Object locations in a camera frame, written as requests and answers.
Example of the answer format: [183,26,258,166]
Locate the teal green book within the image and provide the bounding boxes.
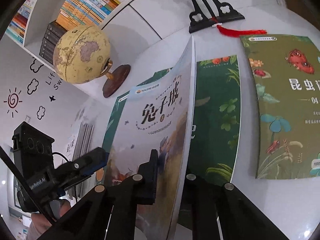
[95,91,130,185]

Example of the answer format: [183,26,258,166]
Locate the person's left hand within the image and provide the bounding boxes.
[26,199,71,240]

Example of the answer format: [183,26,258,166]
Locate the dark green beetle insect book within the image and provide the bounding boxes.
[188,55,241,185]

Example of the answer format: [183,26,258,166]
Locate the yellow globe on wooden base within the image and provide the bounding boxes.
[53,25,131,98]

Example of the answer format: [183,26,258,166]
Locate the white bookshelf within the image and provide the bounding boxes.
[4,0,283,63]

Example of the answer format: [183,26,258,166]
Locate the olive green insect book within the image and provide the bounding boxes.
[241,34,319,179]

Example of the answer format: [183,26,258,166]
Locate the round red flower fan ornament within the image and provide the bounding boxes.
[189,0,267,38]

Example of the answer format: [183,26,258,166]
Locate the black cable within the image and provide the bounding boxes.
[0,146,71,224]

